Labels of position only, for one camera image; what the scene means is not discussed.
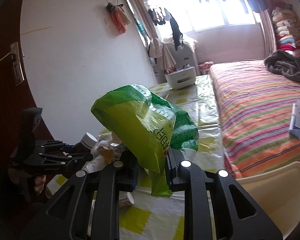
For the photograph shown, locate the green plastic bag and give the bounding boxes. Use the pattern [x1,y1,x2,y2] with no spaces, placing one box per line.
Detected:
[91,84,199,197]

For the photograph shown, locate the clear plastic trash pile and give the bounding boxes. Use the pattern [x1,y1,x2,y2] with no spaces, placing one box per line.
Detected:
[82,132,128,173]

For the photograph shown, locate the white cap dark bottle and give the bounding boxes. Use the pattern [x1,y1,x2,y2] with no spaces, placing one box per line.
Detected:
[72,133,97,153]

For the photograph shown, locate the small white pill bottle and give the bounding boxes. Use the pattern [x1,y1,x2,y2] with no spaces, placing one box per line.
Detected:
[119,191,135,207]

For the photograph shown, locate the dark red wooden door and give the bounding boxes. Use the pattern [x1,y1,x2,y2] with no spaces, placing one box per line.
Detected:
[0,0,55,145]

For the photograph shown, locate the green checkered plastic tablecloth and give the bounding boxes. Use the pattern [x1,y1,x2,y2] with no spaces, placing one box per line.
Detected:
[45,74,227,240]

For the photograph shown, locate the striped bed sheet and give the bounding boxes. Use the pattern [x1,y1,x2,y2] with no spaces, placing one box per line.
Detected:
[210,60,300,178]

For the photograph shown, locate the pink curtain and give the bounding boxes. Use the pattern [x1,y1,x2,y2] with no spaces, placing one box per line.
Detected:
[129,0,176,70]

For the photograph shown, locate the white storage box with pens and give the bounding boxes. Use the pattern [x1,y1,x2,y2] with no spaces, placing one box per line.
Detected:
[165,67,196,89]

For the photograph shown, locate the white washing machine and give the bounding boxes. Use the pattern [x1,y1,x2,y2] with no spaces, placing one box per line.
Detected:
[164,36,200,76]

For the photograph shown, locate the grey crumpled blanket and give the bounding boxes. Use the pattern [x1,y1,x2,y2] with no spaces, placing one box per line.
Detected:
[264,50,300,83]

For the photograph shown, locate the hanging dark clothes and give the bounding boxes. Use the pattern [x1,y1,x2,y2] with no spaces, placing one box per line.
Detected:
[165,9,184,51]

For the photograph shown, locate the stack of folded quilts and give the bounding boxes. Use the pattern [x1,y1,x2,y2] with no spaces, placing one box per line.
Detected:
[271,2,300,58]

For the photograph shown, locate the brass door handle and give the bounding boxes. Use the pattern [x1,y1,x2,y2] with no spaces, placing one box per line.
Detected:
[0,42,25,85]

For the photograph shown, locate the orange cloth hanging on wall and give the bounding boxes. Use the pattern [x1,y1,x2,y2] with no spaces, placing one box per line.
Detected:
[106,3,131,34]

